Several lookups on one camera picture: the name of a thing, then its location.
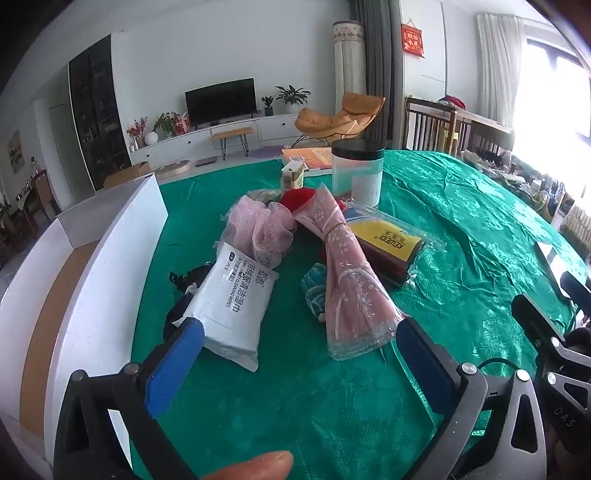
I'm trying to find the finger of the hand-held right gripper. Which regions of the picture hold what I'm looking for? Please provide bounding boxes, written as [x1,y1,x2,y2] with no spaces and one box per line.
[512,294,568,356]
[558,271,591,306]

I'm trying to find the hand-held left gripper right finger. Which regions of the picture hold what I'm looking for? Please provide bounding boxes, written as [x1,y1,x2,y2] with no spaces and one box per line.
[396,318,548,480]

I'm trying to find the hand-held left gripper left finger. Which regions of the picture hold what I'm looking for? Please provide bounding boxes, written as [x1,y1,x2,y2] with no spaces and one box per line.
[54,318,206,480]

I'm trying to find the black lace cloth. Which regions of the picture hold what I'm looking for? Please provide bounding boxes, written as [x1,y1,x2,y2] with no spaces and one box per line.
[163,264,218,340]

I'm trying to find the white wet wipes packet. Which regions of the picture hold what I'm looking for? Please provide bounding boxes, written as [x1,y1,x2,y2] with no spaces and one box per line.
[182,240,281,374]

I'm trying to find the pink patterned cloth bundle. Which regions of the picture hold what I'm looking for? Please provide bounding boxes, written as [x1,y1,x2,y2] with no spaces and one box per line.
[292,182,411,361]

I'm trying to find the white cardboard box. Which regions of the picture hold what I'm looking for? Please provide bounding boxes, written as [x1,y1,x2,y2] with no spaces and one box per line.
[0,173,169,480]

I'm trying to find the yellow and black packet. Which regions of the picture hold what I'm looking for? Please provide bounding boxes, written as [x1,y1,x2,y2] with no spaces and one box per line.
[342,198,446,289]

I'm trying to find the teal fabric sachet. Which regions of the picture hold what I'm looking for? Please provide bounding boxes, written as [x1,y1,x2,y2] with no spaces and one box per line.
[300,262,329,324]

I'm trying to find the pink mesh bath pouf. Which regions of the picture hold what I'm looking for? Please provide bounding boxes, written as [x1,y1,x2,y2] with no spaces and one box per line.
[225,194,298,271]

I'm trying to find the bag of white balls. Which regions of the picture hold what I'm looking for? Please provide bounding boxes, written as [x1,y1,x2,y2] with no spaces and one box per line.
[247,188,282,206]

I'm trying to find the beige carton box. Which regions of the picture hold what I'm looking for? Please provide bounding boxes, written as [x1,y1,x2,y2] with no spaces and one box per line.
[281,161,309,191]

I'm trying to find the person's left hand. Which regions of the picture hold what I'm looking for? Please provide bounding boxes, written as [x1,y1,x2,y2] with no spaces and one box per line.
[196,450,294,480]

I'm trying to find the white tablet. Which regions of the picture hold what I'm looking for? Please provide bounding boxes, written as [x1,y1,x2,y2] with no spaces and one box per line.
[534,240,578,301]

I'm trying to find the white radiator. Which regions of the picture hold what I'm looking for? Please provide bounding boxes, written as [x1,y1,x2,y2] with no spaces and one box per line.
[561,203,591,259]

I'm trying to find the green tablecloth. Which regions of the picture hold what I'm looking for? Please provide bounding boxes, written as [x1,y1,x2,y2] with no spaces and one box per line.
[130,148,589,480]

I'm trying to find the clear jar with black lid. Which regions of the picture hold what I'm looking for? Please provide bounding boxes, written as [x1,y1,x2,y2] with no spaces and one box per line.
[331,138,385,207]

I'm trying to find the round wooden board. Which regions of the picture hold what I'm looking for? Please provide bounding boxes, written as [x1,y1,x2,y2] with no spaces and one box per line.
[150,159,195,178]

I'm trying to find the brown cardboard box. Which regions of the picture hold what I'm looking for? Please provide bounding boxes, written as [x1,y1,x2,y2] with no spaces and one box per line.
[102,161,152,188]

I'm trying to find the white curtain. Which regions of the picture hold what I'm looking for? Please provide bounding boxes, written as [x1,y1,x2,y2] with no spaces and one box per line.
[477,13,527,127]

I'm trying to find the orange book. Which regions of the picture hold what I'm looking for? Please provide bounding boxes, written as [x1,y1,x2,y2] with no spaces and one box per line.
[281,147,334,176]

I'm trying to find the red flowers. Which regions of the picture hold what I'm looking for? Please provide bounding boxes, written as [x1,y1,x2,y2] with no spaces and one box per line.
[127,117,148,151]

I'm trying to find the wooden bench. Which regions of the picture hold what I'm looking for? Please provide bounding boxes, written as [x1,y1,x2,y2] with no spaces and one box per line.
[211,126,254,161]

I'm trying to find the bushy green potted plant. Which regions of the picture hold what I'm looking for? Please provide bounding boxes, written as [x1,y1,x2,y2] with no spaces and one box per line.
[153,112,181,138]

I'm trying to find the orange lounge chair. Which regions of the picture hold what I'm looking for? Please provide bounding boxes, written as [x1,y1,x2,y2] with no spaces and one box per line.
[294,91,386,148]

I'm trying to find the white television cabinet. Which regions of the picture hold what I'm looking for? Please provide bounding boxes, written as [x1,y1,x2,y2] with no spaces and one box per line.
[129,113,308,162]

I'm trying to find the black display cabinet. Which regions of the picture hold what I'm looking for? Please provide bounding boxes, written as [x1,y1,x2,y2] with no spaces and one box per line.
[68,34,132,192]

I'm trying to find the framed picture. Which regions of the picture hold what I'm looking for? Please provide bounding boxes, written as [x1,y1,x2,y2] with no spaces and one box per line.
[7,130,25,174]

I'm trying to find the black television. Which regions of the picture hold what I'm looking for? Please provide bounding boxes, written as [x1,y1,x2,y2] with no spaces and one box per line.
[185,78,257,126]

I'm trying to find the large potted plant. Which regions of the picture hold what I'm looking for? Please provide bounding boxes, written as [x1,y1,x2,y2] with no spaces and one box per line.
[276,84,311,114]

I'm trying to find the grey curtain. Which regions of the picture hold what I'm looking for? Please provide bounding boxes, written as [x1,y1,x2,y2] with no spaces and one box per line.
[348,0,407,151]

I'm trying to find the covered standing air conditioner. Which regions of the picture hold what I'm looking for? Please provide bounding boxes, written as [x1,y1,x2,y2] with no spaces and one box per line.
[332,20,369,95]

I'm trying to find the red wall calendar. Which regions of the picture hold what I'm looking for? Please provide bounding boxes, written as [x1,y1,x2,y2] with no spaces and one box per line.
[401,21,426,58]

